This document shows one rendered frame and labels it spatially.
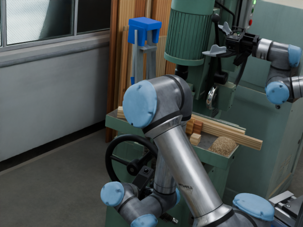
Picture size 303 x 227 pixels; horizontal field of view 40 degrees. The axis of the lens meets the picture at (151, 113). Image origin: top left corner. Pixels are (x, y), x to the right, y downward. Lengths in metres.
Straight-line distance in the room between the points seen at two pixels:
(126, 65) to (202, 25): 1.60
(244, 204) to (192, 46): 0.78
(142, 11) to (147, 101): 2.47
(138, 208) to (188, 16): 0.80
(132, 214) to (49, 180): 1.79
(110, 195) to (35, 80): 1.82
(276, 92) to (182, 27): 0.50
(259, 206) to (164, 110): 0.38
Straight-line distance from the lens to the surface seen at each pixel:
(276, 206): 1.76
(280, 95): 1.45
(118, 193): 1.29
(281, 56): 1.56
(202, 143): 1.77
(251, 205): 1.18
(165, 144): 1.08
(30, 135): 3.15
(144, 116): 1.06
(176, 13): 1.72
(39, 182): 3.02
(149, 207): 1.31
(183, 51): 1.73
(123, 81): 3.26
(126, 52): 3.20
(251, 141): 1.82
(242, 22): 1.99
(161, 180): 1.32
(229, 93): 1.95
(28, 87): 2.98
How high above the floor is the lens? 1.70
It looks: 24 degrees down
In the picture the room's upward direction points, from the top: 8 degrees clockwise
